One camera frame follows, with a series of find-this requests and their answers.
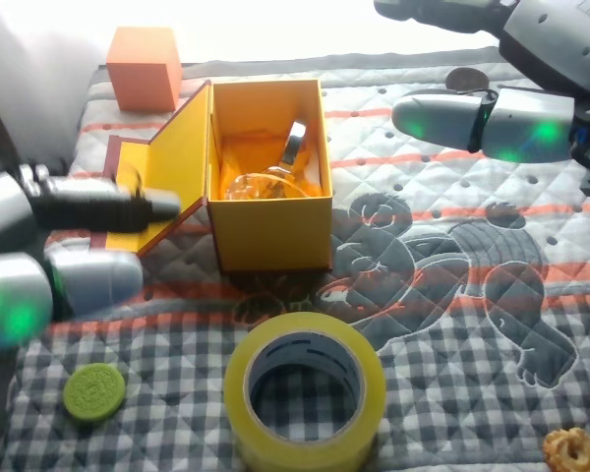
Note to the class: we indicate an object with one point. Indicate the grey quilt with printed bear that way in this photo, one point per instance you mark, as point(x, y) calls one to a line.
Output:
point(447, 255)

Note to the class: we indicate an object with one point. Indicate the yellow tape roll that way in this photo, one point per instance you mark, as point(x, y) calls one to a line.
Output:
point(241, 373)

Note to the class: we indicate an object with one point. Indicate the glass perfume bottle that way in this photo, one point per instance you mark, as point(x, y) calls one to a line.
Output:
point(265, 184)

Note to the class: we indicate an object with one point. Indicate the green round cookie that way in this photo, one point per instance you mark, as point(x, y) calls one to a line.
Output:
point(94, 393)

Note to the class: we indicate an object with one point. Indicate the brown round disc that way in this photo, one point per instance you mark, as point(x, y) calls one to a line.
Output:
point(466, 78)

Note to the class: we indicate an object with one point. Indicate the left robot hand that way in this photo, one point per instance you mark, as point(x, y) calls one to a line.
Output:
point(10, 300)

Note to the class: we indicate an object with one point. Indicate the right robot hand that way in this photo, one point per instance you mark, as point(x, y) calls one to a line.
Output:
point(555, 39)

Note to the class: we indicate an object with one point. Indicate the orange cube block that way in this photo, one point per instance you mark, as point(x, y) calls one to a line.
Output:
point(142, 69)

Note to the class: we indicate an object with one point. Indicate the yellow gift box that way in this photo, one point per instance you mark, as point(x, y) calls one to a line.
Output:
point(270, 236)

